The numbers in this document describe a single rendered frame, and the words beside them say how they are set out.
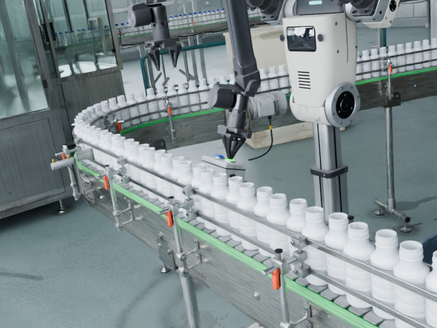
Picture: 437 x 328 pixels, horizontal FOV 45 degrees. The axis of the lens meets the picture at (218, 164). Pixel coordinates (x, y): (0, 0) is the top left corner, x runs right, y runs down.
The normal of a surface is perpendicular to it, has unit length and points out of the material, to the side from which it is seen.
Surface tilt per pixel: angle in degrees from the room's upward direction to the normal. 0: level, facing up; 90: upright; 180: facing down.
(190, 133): 90
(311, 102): 90
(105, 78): 90
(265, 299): 90
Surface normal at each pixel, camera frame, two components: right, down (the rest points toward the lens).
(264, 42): 0.27, 0.26
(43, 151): 0.55, 0.19
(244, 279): -0.82, 0.28
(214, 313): -0.13, -0.94
